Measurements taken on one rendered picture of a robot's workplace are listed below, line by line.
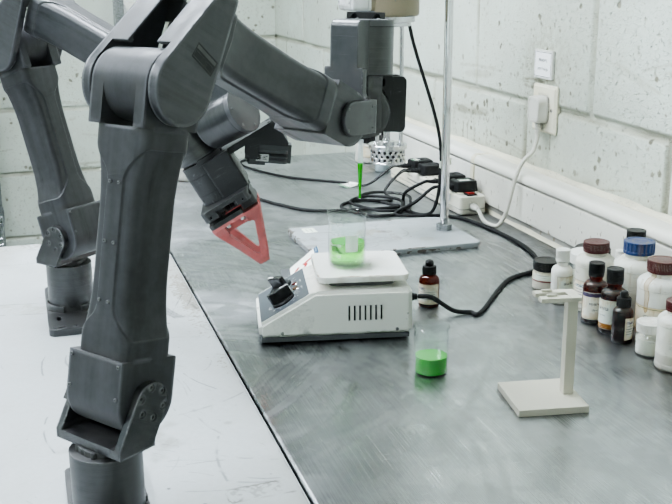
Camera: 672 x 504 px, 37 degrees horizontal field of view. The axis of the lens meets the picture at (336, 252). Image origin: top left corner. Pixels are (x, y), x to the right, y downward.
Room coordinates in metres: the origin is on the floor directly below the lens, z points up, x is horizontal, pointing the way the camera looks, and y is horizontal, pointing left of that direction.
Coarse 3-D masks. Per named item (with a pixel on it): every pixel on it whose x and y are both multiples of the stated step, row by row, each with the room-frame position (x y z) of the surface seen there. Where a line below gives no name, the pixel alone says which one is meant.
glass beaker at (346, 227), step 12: (336, 216) 1.29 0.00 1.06; (348, 216) 1.28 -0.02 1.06; (360, 216) 1.32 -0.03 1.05; (336, 228) 1.29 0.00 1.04; (348, 228) 1.28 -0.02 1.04; (360, 228) 1.29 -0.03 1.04; (336, 240) 1.29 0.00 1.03; (348, 240) 1.28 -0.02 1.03; (360, 240) 1.29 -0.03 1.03; (336, 252) 1.29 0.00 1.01; (348, 252) 1.28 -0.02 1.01; (360, 252) 1.29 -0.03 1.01; (336, 264) 1.29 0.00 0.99; (348, 264) 1.28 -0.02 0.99; (360, 264) 1.29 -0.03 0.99
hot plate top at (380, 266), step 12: (372, 252) 1.36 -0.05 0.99; (384, 252) 1.36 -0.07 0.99; (312, 264) 1.33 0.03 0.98; (324, 264) 1.31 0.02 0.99; (372, 264) 1.31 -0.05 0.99; (384, 264) 1.31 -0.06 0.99; (396, 264) 1.30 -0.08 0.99; (324, 276) 1.25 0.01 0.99; (336, 276) 1.25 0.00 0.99; (348, 276) 1.25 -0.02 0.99; (360, 276) 1.25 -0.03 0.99; (372, 276) 1.25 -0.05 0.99; (384, 276) 1.26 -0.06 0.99; (396, 276) 1.26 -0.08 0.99; (408, 276) 1.27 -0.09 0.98
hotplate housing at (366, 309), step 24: (312, 288) 1.27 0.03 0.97; (336, 288) 1.26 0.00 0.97; (360, 288) 1.26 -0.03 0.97; (384, 288) 1.26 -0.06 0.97; (408, 288) 1.26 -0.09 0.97; (288, 312) 1.24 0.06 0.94; (312, 312) 1.24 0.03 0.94; (336, 312) 1.24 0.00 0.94; (360, 312) 1.25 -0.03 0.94; (384, 312) 1.25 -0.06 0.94; (408, 312) 1.25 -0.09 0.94; (264, 336) 1.24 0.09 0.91; (288, 336) 1.24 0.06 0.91; (312, 336) 1.24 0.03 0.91; (336, 336) 1.25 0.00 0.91; (360, 336) 1.25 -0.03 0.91; (384, 336) 1.25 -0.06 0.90; (408, 336) 1.26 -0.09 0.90
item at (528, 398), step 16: (576, 304) 1.06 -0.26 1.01; (576, 320) 1.06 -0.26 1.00; (512, 384) 1.08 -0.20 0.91; (528, 384) 1.08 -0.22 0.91; (544, 384) 1.08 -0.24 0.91; (560, 384) 1.06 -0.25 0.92; (512, 400) 1.04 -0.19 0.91; (528, 400) 1.04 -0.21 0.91; (544, 400) 1.04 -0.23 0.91; (560, 400) 1.04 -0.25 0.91; (576, 400) 1.04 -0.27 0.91; (528, 416) 1.01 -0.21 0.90
